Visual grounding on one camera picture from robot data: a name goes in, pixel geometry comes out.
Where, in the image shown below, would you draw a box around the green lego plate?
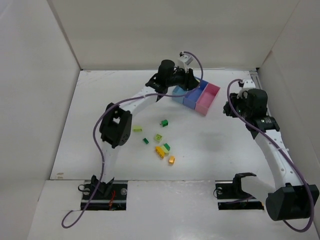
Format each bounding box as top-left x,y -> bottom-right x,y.
223,101 -> 229,115

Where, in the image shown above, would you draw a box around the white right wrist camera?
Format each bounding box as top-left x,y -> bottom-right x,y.
238,79 -> 256,96

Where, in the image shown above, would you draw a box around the aluminium rail right side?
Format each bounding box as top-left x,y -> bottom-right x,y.
249,70 -> 262,89

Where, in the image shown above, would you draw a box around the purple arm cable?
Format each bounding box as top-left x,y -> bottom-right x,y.
61,51 -> 205,230
226,78 -> 315,233

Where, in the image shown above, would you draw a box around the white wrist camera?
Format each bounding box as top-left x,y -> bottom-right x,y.
238,79 -> 256,96
177,51 -> 194,69

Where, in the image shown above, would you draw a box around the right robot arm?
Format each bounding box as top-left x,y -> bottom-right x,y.
223,88 -> 320,221

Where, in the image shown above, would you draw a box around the dark green lego brick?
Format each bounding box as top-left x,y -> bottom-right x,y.
160,119 -> 169,128

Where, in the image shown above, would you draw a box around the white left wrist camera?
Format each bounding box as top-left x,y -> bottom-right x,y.
177,51 -> 194,69

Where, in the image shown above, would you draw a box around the pink container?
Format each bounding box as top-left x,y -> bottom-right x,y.
195,83 -> 221,116

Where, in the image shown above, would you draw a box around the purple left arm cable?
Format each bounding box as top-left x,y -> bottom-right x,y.
61,51 -> 205,230

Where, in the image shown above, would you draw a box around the yellow studded lego brick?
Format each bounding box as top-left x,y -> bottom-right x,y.
155,146 -> 166,159

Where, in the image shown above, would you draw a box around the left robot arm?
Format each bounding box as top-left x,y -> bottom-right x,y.
91,53 -> 200,197

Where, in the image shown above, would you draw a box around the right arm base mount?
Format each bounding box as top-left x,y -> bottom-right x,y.
213,172 -> 265,211

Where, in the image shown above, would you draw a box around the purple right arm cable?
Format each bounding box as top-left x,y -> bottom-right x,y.
226,78 -> 315,233

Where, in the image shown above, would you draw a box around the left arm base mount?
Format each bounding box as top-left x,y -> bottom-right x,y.
78,175 -> 128,211

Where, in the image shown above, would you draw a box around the light green small lego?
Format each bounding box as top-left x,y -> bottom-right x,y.
154,133 -> 163,143

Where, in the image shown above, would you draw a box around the light blue container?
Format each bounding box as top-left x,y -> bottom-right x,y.
172,86 -> 188,105

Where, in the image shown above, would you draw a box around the orange small lego brick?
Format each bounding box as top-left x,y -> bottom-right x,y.
168,155 -> 176,165

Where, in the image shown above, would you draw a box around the purple blue container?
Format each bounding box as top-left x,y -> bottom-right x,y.
183,80 -> 208,110

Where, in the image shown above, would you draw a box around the green and pale lego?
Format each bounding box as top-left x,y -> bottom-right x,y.
161,143 -> 171,155

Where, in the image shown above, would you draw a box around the light green curved lego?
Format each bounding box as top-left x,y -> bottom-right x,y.
132,125 -> 143,132

